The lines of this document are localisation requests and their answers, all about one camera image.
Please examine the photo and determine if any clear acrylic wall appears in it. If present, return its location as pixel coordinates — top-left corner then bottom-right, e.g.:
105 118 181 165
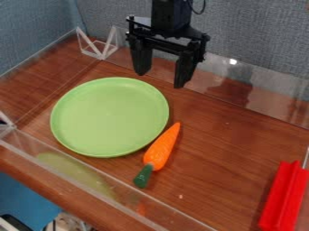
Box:
0 31 87 98
76 26 309 130
0 111 217 231

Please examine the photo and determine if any green plate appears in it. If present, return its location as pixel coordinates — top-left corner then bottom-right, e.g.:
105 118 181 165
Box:
50 77 169 158

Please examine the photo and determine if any red plastic block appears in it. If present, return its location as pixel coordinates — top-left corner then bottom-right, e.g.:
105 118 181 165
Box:
258 161 309 231

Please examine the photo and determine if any clear acrylic back wall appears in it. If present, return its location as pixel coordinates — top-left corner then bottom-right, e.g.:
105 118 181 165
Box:
76 26 309 130

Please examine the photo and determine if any black cable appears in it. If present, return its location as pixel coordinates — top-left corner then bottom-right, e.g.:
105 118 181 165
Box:
185 0 208 15

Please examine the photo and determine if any orange toy carrot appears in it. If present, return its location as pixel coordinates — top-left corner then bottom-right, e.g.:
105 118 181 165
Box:
133 123 181 189

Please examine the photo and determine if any clear acrylic left wall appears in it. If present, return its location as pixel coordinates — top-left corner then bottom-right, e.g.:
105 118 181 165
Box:
0 31 87 98

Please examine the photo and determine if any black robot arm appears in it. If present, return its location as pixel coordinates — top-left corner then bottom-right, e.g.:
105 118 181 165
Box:
126 0 210 88

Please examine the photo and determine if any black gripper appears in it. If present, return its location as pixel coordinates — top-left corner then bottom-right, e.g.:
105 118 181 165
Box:
127 15 210 88

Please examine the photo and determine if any clear acrylic front wall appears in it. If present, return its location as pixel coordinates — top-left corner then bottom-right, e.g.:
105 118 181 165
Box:
0 111 217 231

